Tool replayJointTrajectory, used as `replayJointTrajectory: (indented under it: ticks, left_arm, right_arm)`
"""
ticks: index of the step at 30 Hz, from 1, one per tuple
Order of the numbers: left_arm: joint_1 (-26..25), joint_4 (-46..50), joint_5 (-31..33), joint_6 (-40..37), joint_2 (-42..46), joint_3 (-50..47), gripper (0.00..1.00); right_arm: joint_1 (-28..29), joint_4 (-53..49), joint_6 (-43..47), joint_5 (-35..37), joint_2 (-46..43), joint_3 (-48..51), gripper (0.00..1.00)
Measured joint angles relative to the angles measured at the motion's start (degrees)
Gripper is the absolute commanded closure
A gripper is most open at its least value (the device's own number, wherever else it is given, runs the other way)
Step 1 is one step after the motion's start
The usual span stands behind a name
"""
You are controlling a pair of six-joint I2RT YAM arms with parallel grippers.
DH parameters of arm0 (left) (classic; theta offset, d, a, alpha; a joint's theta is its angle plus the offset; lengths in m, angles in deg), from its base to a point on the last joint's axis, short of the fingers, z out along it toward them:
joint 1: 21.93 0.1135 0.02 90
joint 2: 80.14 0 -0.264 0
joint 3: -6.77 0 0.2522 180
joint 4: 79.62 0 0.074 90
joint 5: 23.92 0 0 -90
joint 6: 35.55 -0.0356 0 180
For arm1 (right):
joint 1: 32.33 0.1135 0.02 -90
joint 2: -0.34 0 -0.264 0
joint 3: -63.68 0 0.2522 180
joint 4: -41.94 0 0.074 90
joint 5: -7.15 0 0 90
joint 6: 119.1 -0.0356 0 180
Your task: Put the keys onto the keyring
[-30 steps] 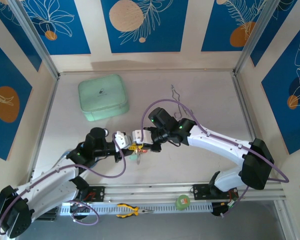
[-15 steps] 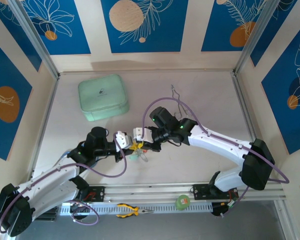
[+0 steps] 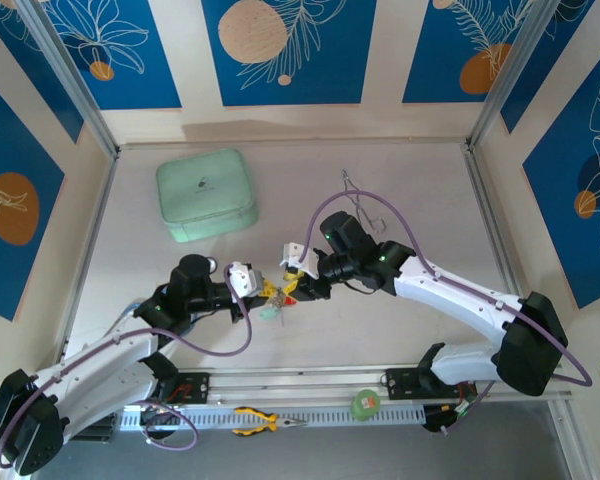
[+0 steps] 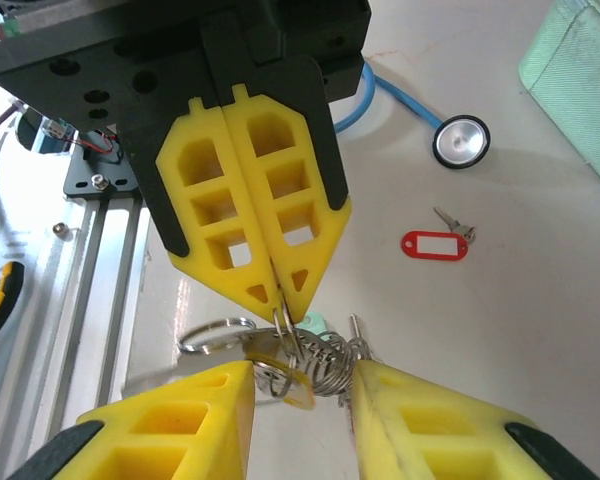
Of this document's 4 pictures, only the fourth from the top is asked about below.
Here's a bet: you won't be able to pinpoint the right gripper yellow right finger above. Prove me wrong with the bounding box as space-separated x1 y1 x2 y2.
349 361 600 480

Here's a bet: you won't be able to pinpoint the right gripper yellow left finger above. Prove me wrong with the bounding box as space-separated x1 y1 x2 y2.
4 359 258 480

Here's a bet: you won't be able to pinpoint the metal keyring plate with rings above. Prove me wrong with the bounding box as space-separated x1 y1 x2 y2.
177 299 381 401

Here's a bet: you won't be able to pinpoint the mint tag key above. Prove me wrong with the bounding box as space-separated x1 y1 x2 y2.
299 312 327 337

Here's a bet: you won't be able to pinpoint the yellow tag key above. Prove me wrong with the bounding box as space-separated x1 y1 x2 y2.
243 344 317 412

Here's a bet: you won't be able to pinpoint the loose red tag key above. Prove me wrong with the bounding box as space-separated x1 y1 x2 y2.
399 206 477 262

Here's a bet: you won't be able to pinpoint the blue tape roll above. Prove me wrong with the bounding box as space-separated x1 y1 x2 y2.
332 59 492 171

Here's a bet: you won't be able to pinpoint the yellow black pliers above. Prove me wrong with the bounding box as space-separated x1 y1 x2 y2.
0 259 26 351

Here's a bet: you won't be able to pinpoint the mint green zip case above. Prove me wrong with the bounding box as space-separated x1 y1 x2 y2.
517 0 600 201

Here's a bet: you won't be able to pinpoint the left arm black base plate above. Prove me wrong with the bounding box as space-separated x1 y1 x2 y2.
62 144 141 201

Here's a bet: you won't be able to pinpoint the aluminium front rail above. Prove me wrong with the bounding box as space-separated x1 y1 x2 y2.
0 194 154 480

